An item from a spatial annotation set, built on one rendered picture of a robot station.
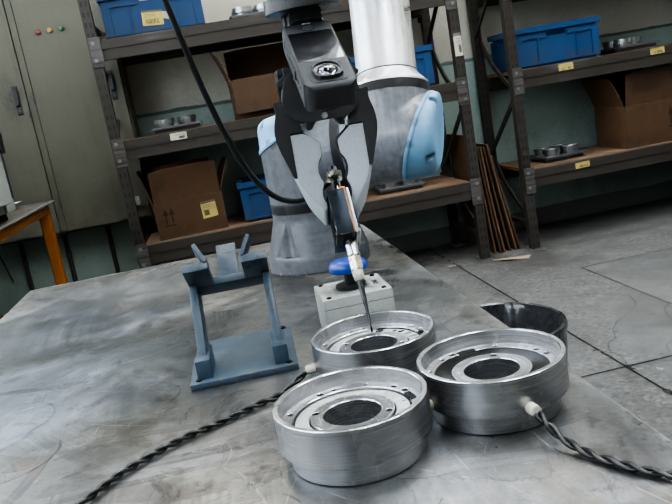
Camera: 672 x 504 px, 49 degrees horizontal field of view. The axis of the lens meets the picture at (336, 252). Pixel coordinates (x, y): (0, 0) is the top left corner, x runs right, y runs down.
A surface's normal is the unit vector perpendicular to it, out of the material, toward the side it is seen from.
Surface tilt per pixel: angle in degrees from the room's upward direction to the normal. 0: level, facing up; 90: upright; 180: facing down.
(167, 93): 90
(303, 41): 32
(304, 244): 73
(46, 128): 90
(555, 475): 0
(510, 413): 90
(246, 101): 82
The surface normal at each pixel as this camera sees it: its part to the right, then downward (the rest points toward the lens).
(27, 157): 0.16, 0.18
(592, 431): -0.17, -0.96
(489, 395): -0.21, 0.24
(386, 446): 0.37, 0.13
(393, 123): -0.24, -0.09
